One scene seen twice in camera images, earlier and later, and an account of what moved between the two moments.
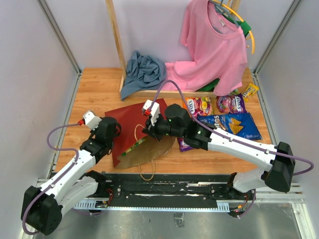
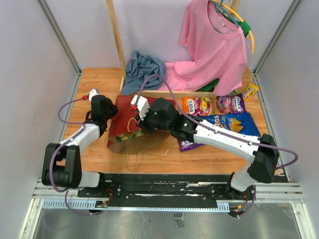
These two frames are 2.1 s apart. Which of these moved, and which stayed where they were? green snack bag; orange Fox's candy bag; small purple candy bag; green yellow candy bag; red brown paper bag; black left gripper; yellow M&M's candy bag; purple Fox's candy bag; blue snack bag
Moved: black left gripper; red brown paper bag; green yellow candy bag
Stayed: blue snack bag; purple Fox's candy bag; green snack bag; orange Fox's candy bag; yellow M&M's candy bag; small purple candy bag
